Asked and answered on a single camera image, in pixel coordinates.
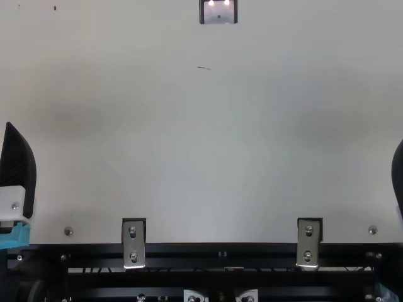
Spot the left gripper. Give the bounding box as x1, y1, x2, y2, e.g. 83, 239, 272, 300
0, 121, 38, 250

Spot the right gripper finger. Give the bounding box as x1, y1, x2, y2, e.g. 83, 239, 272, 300
391, 140, 403, 228

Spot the small square scanner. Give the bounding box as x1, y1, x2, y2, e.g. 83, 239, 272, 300
199, 0, 238, 25

